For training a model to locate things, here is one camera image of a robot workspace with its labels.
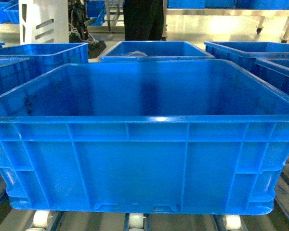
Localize large blue plastic crate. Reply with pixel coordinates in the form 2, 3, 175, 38
0, 60, 289, 215

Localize blue crate behind centre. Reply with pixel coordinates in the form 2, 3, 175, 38
100, 41, 214, 62

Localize person in black trousers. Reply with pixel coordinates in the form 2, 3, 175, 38
123, 0, 164, 41

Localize white roller track centre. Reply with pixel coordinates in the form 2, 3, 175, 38
128, 213, 144, 229

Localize white roller track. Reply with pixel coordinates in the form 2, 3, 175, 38
128, 213, 144, 229
32, 210, 51, 229
223, 215, 241, 231

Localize blue crate left rear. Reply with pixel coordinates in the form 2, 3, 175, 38
0, 43, 89, 74

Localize blue crate right rear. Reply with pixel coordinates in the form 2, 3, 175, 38
204, 41, 289, 72

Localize white perforated panel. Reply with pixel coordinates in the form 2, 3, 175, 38
18, 0, 69, 45

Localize blue crate left front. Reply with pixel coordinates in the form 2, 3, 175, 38
0, 58, 39, 95

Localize blue crate right front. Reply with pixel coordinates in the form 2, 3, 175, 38
254, 59, 289, 95

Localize metal rack in background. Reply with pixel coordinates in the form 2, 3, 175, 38
163, 0, 289, 43

